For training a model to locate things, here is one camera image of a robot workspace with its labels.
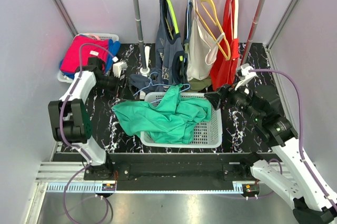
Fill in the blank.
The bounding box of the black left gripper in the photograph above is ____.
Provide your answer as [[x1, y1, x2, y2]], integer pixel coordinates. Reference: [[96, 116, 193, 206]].
[[94, 73, 134, 101]]

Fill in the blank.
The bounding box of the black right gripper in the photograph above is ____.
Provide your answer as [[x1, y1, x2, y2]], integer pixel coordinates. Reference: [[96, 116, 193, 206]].
[[203, 78, 262, 122]]

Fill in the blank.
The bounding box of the light blue wire hanger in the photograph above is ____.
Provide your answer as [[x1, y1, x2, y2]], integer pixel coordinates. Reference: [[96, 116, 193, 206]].
[[129, 72, 191, 105]]

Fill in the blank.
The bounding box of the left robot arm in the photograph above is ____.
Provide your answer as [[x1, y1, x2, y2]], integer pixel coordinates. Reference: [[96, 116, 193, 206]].
[[48, 67, 121, 180]]

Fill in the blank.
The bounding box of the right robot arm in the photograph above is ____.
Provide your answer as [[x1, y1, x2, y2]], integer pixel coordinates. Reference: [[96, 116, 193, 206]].
[[204, 85, 336, 223]]

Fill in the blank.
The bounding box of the olive green tank top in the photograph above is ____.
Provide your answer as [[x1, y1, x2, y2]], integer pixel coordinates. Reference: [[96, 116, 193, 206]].
[[186, 42, 214, 92]]

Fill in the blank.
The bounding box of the red tank top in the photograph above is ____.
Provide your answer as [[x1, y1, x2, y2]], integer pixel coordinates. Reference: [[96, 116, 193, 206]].
[[210, 0, 240, 91]]

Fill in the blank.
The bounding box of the navy blue tank top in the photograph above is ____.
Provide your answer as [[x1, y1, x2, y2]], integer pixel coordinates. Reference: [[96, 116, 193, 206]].
[[128, 0, 188, 94]]

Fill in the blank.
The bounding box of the white tank top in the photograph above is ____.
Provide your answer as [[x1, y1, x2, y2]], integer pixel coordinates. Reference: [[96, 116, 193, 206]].
[[187, 0, 218, 82]]

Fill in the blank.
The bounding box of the lime green hanger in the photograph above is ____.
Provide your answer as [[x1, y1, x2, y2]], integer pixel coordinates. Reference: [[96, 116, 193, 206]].
[[161, 0, 184, 63]]

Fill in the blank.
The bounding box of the white hanger under red top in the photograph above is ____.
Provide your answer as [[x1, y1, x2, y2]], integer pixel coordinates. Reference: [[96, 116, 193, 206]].
[[230, 0, 239, 39]]

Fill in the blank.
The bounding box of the white plastic mesh basket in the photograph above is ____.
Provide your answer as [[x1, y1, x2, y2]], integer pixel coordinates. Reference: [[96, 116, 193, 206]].
[[140, 92, 223, 149]]

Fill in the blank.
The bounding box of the folded clothes stack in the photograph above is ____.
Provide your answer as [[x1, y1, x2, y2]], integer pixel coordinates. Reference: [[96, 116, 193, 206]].
[[60, 35, 121, 79]]

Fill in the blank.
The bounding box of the small white basket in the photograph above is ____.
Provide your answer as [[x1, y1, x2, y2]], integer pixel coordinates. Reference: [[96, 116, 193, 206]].
[[57, 33, 121, 83]]

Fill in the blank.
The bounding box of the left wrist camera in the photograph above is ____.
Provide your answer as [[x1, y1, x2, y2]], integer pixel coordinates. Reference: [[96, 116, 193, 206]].
[[112, 61, 127, 78]]

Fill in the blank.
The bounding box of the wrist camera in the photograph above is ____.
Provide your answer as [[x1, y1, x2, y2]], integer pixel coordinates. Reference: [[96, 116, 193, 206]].
[[234, 64, 257, 90], [112, 61, 127, 78]]

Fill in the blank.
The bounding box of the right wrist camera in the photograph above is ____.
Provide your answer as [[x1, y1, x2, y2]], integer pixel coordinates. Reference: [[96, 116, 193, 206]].
[[234, 64, 257, 90]]

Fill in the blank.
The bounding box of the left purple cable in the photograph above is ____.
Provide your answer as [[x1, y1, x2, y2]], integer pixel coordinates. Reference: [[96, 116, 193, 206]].
[[59, 43, 117, 222]]

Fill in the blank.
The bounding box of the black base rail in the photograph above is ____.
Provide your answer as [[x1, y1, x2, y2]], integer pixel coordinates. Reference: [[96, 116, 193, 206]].
[[51, 151, 274, 192]]

